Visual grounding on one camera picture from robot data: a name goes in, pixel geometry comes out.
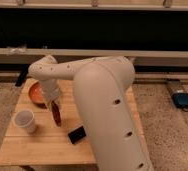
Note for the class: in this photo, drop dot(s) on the black rectangular box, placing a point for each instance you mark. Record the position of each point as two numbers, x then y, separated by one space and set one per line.
77 134

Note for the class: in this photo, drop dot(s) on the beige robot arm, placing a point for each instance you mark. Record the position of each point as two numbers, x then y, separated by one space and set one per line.
99 89

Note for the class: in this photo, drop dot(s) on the wooden table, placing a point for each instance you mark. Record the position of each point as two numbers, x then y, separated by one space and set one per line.
49 145

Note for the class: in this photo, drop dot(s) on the blue device on floor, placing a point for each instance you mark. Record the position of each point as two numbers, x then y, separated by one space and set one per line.
180 99

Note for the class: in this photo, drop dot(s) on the white ceramic cup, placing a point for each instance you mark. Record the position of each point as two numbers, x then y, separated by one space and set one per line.
25 120

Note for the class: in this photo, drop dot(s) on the orange bowl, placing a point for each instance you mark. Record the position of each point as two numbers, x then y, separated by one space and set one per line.
36 96

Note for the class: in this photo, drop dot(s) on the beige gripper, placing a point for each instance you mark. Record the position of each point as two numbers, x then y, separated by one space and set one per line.
51 91

